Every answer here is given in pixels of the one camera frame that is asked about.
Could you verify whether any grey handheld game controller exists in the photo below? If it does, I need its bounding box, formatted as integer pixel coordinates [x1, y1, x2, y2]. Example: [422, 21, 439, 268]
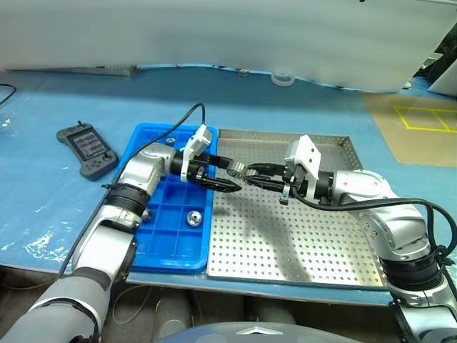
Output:
[56, 121, 119, 182]

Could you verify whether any dark grey robot torso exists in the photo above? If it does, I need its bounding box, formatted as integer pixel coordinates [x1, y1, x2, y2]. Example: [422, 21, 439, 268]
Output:
[156, 319, 301, 343]

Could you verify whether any cardboard sheet with yellow tape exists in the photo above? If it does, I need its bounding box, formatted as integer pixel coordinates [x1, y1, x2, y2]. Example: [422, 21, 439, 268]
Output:
[362, 91, 457, 169]

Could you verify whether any person in dark clothes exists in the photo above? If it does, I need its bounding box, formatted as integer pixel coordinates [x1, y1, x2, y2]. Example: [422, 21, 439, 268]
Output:
[416, 30, 457, 83]

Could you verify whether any white upright panel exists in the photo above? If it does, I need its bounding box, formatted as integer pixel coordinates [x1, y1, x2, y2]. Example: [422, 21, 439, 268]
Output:
[428, 53, 457, 97]

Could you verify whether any perforated steel tray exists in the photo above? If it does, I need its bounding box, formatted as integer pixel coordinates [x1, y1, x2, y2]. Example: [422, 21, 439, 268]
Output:
[206, 129, 388, 290]

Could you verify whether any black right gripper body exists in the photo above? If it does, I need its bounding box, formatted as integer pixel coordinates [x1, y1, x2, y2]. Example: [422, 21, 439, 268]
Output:
[280, 166, 311, 207]

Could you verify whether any blue plastic compartment tray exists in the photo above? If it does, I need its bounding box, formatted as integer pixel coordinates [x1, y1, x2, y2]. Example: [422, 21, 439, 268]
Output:
[126, 123, 219, 274]

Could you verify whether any white foam board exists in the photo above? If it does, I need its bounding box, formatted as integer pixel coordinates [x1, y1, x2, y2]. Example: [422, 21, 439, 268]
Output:
[0, 0, 457, 94]

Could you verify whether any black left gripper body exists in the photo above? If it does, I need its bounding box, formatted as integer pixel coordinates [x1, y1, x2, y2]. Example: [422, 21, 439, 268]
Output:
[185, 155, 219, 187]

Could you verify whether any thin black cable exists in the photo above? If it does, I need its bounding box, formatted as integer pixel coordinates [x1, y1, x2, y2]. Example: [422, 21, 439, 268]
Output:
[0, 84, 18, 108]

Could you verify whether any grey rounded robot leg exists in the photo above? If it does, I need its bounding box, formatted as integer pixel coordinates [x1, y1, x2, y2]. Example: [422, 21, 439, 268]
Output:
[149, 292, 194, 329]
[255, 303, 297, 326]

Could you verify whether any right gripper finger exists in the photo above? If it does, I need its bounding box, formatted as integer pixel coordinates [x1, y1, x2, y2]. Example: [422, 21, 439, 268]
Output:
[243, 174, 286, 193]
[247, 162, 286, 174]

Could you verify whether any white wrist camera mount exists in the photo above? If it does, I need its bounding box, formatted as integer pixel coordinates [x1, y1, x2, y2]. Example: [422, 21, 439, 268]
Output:
[284, 134, 322, 202]
[179, 124, 212, 182]

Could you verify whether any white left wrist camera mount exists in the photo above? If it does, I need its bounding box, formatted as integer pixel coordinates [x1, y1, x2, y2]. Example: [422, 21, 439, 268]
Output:
[179, 124, 212, 182]

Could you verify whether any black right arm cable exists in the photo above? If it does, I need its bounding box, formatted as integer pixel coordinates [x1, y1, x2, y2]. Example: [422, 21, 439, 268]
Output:
[291, 191, 457, 272]

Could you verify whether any white tape ring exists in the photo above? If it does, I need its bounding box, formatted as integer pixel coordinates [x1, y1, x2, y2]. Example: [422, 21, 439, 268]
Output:
[271, 73, 296, 86]

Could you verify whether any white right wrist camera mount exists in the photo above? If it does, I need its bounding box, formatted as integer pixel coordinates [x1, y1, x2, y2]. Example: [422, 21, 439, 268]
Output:
[284, 134, 322, 202]

